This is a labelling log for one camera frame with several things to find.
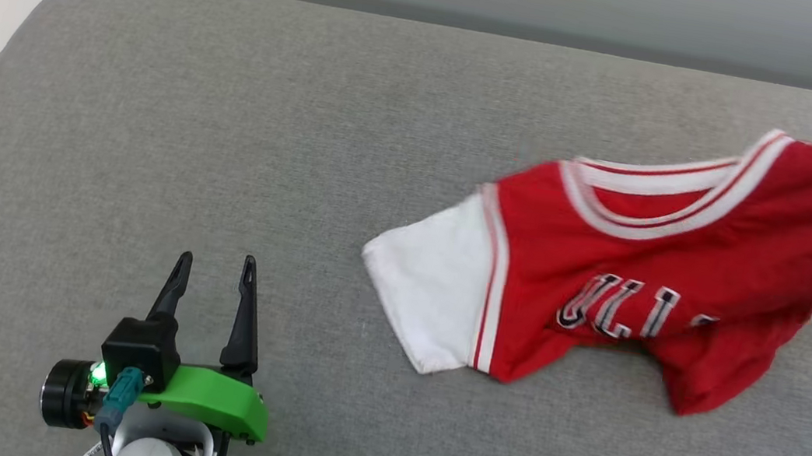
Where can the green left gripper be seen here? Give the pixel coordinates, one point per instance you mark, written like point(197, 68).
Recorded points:
point(219, 399)

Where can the red white basketball jersey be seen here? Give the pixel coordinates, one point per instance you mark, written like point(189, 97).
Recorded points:
point(647, 244)

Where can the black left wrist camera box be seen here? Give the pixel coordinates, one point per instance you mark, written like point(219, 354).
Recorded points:
point(141, 346)

